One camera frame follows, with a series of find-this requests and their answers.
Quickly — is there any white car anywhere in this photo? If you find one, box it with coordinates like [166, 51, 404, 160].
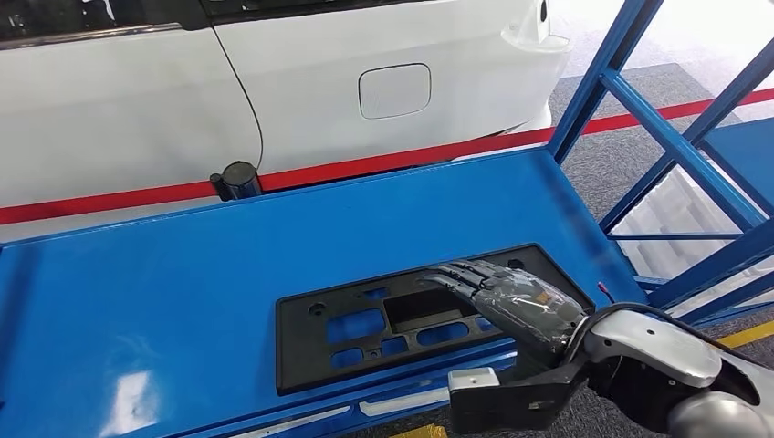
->
[0, 0, 572, 243]

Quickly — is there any black stanchion post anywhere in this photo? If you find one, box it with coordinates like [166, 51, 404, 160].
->
[209, 161, 263, 203]

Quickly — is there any black right camera mount bracket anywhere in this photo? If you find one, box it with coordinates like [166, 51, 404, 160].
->
[448, 356, 591, 435]

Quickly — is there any blue metal shelf rack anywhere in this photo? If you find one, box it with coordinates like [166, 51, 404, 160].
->
[704, 118, 774, 210]
[0, 0, 774, 438]

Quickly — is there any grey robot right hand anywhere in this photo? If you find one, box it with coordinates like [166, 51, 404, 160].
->
[417, 258, 591, 359]

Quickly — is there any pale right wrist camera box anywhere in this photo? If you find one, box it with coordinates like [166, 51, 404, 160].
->
[448, 367, 502, 392]

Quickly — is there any black plastic licence plate bracket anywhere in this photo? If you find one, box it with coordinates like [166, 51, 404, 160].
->
[275, 243, 597, 396]

